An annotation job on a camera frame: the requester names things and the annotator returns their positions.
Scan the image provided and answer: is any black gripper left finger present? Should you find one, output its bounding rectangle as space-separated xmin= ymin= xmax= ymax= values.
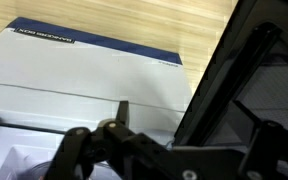
xmin=43 ymin=100 xmax=130 ymax=180

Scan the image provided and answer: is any black microwave oven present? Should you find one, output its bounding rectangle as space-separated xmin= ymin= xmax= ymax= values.
xmin=172 ymin=0 xmax=288 ymax=180

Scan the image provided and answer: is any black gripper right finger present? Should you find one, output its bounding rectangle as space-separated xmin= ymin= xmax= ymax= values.
xmin=238 ymin=121 xmax=288 ymax=180

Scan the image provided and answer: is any white and blue bankers box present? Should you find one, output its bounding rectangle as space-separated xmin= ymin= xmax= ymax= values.
xmin=0 ymin=17 xmax=193 ymax=180

